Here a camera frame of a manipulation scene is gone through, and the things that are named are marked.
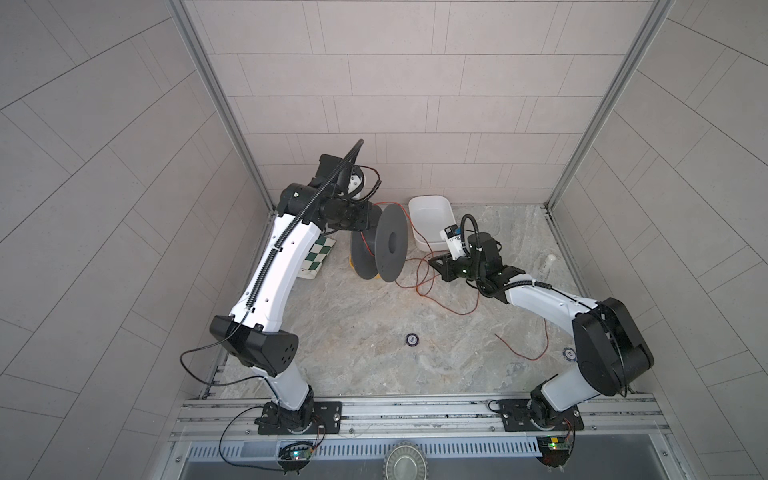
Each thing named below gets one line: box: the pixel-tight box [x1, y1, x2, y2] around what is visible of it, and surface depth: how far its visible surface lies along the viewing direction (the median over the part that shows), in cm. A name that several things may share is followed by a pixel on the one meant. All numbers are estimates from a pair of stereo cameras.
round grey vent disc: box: [382, 440, 429, 480], surface depth 67 cm
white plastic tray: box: [408, 195, 457, 251], surface depth 114 cm
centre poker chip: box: [405, 333, 420, 347], surface depth 86 cm
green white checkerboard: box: [297, 235, 337, 279], surface depth 101 cm
